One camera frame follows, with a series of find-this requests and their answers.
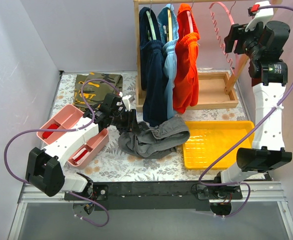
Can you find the pink plastic hanger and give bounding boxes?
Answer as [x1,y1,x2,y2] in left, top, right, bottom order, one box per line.
[209,1,240,74]

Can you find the grey shorts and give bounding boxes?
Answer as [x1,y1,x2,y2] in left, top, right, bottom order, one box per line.
[118,116,191,159]

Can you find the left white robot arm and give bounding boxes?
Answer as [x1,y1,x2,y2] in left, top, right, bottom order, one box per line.
[25,93,140,200]

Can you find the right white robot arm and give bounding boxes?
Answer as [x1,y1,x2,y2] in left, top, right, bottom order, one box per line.
[191,20,293,200]

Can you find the camouflage folded shorts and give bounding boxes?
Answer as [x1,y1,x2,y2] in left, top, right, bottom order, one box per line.
[73,72,123,112]

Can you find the navy blue shorts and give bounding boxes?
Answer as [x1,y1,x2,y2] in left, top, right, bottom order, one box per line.
[139,7,168,127]

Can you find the orange shorts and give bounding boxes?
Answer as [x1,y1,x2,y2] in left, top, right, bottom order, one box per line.
[173,3,201,114]

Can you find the light blue shorts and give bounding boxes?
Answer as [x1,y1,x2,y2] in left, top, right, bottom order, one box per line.
[157,4,179,120]

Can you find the wooden clothes rack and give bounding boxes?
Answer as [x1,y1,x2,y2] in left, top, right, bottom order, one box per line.
[133,0,249,112]

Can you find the red block right compartment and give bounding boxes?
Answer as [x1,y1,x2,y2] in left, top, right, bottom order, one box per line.
[72,147,90,165]

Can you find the red block compartment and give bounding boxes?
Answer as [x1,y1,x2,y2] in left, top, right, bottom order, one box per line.
[42,123,59,139]
[72,147,90,165]

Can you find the red block left compartment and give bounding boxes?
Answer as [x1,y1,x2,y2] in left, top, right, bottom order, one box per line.
[42,123,59,139]

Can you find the yellow plastic tray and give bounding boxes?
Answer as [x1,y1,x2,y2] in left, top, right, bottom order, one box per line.
[182,120,254,170]

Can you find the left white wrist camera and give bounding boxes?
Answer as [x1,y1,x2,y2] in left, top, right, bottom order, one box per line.
[118,91,135,111]

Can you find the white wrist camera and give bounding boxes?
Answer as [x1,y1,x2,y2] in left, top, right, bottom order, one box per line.
[245,0,274,32]
[118,91,135,111]

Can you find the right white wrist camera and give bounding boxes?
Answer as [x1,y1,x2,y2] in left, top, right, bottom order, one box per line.
[245,0,274,32]

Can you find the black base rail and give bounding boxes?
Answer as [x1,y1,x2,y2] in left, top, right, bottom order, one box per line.
[63,181,245,218]

